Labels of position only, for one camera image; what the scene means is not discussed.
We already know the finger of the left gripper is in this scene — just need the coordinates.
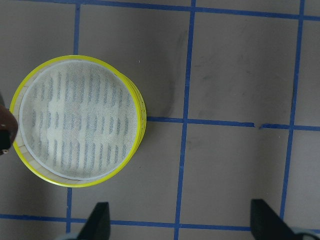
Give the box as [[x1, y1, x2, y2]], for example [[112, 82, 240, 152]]
[[0, 124, 12, 155]]

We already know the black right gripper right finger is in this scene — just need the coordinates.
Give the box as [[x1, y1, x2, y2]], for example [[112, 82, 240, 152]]
[[250, 199, 296, 240]]

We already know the brown chocolate bun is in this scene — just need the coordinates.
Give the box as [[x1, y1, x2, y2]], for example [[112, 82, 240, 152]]
[[0, 104, 19, 143]]

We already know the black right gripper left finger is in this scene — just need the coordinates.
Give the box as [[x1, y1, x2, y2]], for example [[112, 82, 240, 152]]
[[77, 202, 111, 240]]

